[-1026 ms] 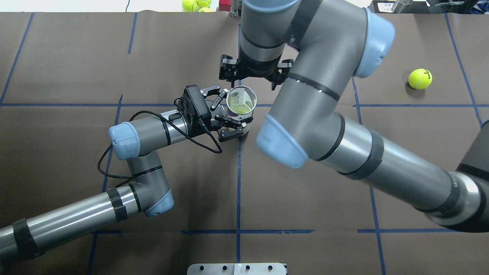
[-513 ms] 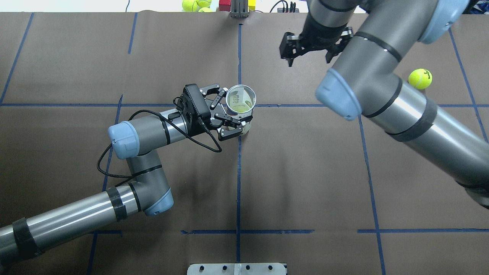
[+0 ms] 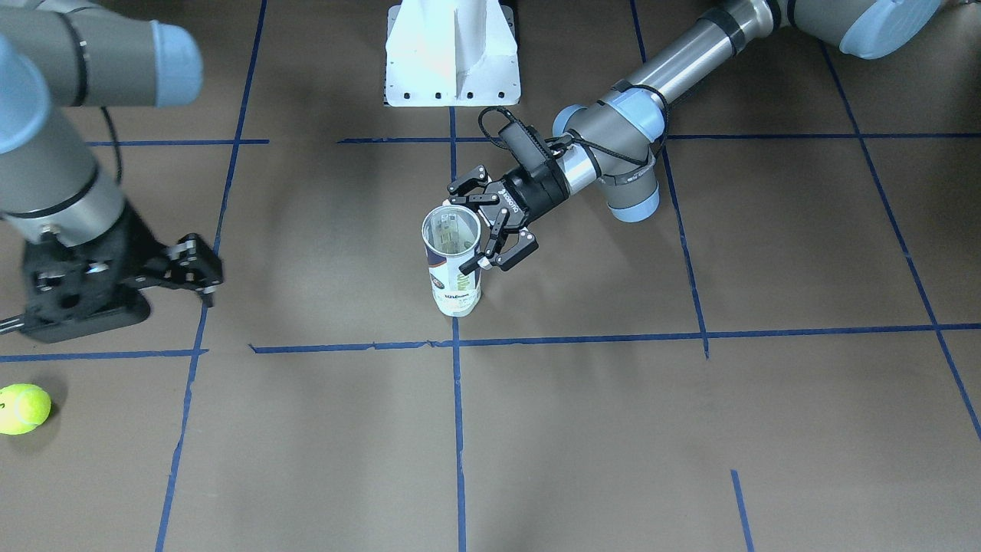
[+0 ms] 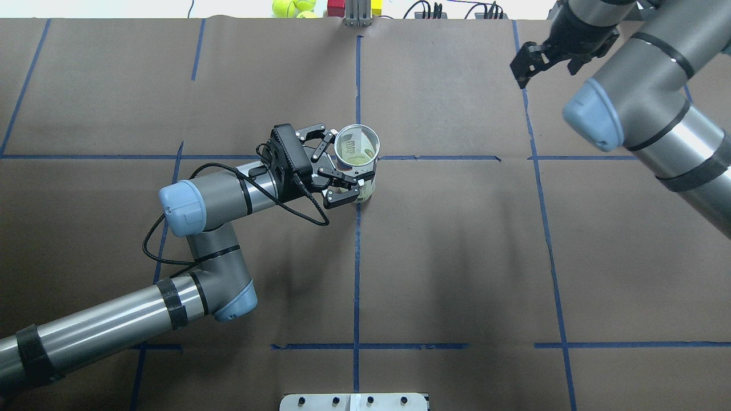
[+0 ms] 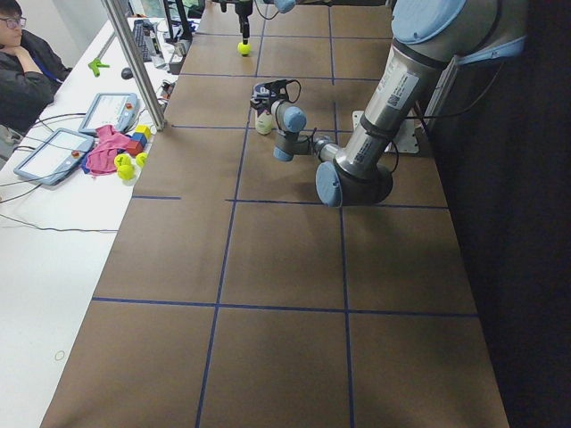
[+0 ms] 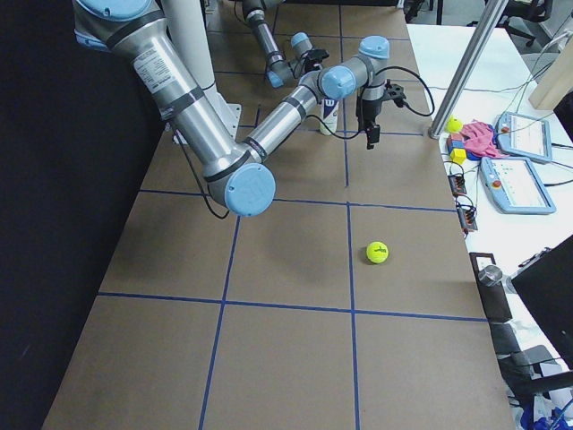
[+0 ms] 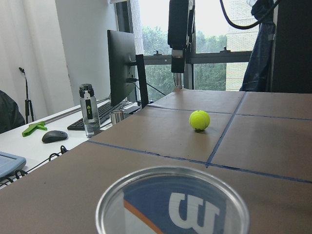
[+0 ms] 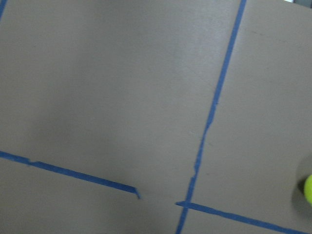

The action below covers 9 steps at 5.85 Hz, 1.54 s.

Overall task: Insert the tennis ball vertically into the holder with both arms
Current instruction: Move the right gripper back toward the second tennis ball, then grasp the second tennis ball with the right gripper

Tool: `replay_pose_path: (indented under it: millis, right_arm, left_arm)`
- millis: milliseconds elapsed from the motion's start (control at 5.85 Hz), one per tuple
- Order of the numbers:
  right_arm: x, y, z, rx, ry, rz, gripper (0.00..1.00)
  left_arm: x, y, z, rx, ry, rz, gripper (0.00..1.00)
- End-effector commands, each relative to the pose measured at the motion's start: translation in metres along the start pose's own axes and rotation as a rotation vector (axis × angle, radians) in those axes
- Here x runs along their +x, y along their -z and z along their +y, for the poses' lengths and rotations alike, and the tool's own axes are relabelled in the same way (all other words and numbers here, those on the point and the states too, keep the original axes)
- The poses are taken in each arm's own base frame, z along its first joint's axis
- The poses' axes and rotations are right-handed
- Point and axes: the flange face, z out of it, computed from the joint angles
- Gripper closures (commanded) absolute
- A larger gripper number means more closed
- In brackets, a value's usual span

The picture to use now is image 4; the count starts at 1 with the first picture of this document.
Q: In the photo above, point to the yellow tennis ball background lower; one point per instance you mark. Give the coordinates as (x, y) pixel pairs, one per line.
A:
(306, 15)

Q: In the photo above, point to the yellow block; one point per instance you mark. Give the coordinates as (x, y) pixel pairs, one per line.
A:
(376, 7)

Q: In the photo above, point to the aluminium extrusion post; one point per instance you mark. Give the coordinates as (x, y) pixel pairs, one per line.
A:
(357, 13)

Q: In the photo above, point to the red block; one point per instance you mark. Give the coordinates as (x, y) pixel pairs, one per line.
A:
(336, 8)

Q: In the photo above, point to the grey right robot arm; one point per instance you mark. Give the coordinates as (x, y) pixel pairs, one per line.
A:
(636, 101)

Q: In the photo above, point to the yellow tennis ball background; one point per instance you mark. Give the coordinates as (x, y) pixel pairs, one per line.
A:
(306, 15)
(305, 5)
(284, 9)

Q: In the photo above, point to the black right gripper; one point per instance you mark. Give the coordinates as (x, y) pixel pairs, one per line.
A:
(583, 29)

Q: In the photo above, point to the yellow tennis ball background right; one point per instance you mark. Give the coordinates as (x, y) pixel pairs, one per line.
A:
(305, 5)

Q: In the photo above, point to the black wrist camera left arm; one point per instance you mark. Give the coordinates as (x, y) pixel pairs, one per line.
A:
(281, 146)

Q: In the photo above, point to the yellow tennis ball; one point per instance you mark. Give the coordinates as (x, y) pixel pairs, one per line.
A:
(358, 159)

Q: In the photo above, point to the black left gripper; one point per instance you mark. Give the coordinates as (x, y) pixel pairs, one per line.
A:
(316, 178)

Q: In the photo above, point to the white metal mount base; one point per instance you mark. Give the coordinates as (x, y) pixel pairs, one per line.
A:
(355, 401)

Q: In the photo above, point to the white blue tennis ball can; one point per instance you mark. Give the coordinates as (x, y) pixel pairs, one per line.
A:
(356, 148)

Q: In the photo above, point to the yellow tennis ball background left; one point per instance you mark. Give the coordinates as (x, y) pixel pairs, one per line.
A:
(284, 9)

